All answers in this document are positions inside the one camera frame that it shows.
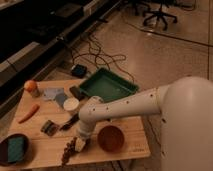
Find dark purple grape bunch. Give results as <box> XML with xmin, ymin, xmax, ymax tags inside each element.
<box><xmin>61</xmin><ymin>137</ymin><xmax>79</xmax><ymax>166</ymax></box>

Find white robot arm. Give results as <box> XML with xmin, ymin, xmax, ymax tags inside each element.
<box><xmin>77</xmin><ymin>77</ymin><xmax>213</xmax><ymax>171</ymax></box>

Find white paper cup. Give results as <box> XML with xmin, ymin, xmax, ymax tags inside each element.
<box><xmin>63</xmin><ymin>98</ymin><xmax>80</xmax><ymax>115</ymax></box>

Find orange-brown bowl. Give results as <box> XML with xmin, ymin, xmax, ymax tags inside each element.
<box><xmin>97</xmin><ymin>125</ymin><xmax>125</xmax><ymax>153</ymax></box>

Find small grey brush block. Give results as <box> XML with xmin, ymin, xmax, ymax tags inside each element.
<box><xmin>41</xmin><ymin>120</ymin><xmax>59</xmax><ymax>136</ymax></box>

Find dark plate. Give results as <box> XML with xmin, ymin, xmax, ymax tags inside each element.
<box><xmin>0</xmin><ymin>133</ymin><xmax>29</xmax><ymax>167</ymax></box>

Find dark brown block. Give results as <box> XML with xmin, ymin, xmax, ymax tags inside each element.
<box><xmin>69</xmin><ymin>86</ymin><xmax>85</xmax><ymax>101</ymax></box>

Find grey-blue cloth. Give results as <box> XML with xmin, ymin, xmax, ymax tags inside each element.
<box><xmin>43</xmin><ymin>88</ymin><xmax>68</xmax><ymax>107</ymax></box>

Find orange carrot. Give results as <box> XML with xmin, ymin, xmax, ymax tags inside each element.
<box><xmin>18</xmin><ymin>104</ymin><xmax>40</xmax><ymax>124</ymax></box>

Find teal sponge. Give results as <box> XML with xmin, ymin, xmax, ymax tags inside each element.
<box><xmin>8</xmin><ymin>137</ymin><xmax>24</xmax><ymax>163</ymax></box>

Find green plastic tray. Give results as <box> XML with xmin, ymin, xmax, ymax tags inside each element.
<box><xmin>79</xmin><ymin>68</ymin><xmax>139</xmax><ymax>102</ymax></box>

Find black power adapter box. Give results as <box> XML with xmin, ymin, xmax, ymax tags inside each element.
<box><xmin>71</xmin><ymin>64</ymin><xmax>87</xmax><ymax>78</ymax></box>

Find orange-lidded jar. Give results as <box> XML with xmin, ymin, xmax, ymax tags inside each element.
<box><xmin>24</xmin><ymin>80</ymin><xmax>40</xmax><ymax>98</ymax></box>

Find black office chair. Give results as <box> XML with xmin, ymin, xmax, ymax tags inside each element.
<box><xmin>143</xmin><ymin>0</ymin><xmax>178</xmax><ymax>31</ymax></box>

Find black floor cables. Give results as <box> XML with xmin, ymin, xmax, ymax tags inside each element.
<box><xmin>63</xmin><ymin>33</ymin><xmax>136</xmax><ymax>84</ymax></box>

